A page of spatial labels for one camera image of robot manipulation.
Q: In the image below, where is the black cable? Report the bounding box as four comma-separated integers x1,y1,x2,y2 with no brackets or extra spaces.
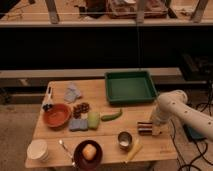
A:
169,79,213,171

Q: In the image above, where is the black foot pedal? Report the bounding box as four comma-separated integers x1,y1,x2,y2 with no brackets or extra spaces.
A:
183,124,205,141

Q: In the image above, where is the crumpled light blue cloth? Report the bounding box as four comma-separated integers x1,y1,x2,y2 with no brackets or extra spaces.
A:
64,83,82,103

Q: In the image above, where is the green chili pepper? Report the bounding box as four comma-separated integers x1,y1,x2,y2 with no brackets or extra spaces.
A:
101,109,123,122

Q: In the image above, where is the metal spoon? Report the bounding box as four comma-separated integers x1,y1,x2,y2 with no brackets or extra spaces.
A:
59,139,76,167

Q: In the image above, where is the orange clay bowl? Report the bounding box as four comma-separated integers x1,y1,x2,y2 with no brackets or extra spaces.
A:
43,103,71,128

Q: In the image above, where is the dark red plate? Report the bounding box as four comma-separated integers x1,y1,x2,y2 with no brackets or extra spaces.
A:
74,140,103,171

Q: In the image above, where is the blue sponge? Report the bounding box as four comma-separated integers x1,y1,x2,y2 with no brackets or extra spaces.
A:
69,119,88,132

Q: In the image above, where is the green plastic tray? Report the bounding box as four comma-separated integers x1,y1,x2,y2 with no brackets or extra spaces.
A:
105,71,157,104

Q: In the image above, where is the white handled brush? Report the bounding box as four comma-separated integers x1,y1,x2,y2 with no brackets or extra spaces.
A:
42,87,53,111

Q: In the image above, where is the bunch of dark grapes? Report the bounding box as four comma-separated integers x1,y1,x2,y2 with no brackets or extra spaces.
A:
73,102,90,119

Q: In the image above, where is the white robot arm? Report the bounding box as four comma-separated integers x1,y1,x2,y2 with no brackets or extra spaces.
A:
150,90,213,141

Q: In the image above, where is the white paper cup stack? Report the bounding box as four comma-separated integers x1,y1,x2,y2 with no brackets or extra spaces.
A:
27,139,49,162

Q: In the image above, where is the light green sponge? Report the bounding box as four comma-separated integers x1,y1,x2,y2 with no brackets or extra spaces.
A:
87,112,100,130

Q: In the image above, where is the yellow banana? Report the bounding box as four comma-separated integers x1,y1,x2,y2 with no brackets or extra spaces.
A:
125,139,142,163

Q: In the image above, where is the small metal cup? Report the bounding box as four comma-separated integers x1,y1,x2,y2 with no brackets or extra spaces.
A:
118,131,132,150

